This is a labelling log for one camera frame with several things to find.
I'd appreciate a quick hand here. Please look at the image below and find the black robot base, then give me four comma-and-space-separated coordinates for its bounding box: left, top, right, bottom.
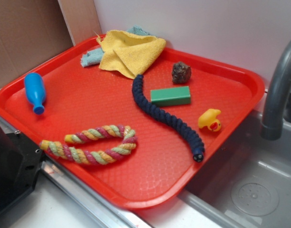
0, 126, 43, 215

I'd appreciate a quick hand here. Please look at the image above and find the blue plastic bottle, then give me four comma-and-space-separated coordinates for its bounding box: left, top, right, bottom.
24, 73, 46, 115

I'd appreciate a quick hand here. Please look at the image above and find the red plastic tray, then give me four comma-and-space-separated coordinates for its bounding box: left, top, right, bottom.
0, 38, 265, 210

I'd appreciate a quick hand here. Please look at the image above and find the green rectangular block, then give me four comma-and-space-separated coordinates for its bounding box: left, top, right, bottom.
151, 86, 191, 107

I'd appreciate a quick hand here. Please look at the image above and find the dark brown rock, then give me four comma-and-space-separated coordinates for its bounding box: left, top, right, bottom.
172, 61, 192, 84

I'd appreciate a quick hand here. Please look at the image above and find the yellow cloth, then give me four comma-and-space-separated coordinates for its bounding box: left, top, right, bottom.
96, 30, 166, 79

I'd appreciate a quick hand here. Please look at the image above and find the yellow rubber duck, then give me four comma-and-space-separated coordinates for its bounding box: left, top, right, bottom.
198, 108, 222, 132

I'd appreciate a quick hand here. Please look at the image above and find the teal cloth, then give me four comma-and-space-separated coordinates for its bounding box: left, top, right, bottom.
80, 25, 151, 67

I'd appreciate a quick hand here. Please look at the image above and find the grey plastic sink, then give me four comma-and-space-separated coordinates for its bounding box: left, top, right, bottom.
138, 102, 291, 228

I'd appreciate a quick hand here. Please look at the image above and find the brown cardboard panel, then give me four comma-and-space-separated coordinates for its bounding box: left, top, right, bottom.
0, 0, 73, 89

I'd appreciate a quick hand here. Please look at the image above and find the grey faucet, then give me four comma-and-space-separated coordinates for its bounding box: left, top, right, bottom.
260, 41, 291, 140

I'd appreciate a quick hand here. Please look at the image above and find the multicolour braided rope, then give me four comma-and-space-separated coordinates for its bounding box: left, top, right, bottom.
39, 125, 138, 166

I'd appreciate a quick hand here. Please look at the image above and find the navy blue rope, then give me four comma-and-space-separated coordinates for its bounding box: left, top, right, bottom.
132, 74, 205, 163

